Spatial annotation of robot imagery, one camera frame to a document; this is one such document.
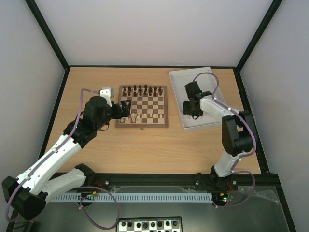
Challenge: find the wooden chess board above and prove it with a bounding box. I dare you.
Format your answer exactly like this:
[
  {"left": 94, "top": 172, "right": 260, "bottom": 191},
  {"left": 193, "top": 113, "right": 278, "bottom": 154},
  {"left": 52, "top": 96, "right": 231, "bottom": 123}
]
[{"left": 115, "top": 84, "right": 169, "bottom": 130}]

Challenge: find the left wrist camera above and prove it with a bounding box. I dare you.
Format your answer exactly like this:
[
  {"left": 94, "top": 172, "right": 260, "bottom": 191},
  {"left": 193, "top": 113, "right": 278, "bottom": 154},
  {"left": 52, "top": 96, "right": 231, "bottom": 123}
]
[{"left": 99, "top": 87, "right": 114, "bottom": 98}]

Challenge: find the white cardboard box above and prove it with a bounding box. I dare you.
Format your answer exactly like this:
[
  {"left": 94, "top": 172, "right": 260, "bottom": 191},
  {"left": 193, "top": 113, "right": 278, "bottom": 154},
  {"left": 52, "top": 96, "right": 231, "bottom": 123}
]
[{"left": 169, "top": 67, "right": 221, "bottom": 132}]

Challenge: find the printed checker calibration board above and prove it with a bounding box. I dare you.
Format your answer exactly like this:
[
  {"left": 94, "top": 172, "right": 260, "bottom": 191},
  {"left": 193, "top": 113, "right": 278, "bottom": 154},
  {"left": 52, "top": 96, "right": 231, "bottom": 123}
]
[{"left": 116, "top": 217, "right": 183, "bottom": 232}]

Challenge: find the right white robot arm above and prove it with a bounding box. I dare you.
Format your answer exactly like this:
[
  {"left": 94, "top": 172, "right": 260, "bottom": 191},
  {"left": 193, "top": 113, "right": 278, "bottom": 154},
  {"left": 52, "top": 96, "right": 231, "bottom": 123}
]
[{"left": 182, "top": 81, "right": 256, "bottom": 189}]

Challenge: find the black aluminium rail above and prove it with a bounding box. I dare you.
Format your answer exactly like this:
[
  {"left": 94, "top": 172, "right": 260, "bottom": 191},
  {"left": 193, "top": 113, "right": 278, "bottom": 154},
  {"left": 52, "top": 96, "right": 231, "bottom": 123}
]
[{"left": 82, "top": 173, "right": 282, "bottom": 193}]

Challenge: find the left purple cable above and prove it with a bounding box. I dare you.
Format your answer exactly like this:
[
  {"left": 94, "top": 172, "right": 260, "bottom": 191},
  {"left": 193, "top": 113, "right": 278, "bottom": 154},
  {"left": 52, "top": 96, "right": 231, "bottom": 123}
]
[{"left": 4, "top": 88, "right": 121, "bottom": 228}]

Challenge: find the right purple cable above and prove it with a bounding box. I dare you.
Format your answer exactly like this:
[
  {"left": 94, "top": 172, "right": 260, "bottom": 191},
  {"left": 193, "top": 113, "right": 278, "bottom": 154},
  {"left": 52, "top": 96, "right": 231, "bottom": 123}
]
[{"left": 193, "top": 72, "right": 256, "bottom": 208}]

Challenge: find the light blue cable duct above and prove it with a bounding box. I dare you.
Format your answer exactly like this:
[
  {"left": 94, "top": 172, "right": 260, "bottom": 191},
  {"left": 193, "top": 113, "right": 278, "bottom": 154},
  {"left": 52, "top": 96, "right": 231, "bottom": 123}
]
[{"left": 52, "top": 192, "right": 213, "bottom": 203}]

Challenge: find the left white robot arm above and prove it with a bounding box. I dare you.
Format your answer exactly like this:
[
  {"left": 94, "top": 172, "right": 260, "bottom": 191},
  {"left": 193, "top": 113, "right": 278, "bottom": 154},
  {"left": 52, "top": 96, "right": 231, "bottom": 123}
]
[{"left": 1, "top": 96, "right": 131, "bottom": 220}]

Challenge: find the purple cable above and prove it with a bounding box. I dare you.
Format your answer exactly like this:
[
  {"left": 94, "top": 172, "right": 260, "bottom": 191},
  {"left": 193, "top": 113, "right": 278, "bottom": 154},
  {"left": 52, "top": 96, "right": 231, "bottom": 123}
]
[
  {"left": 193, "top": 72, "right": 256, "bottom": 208},
  {"left": 4, "top": 88, "right": 121, "bottom": 228}
]

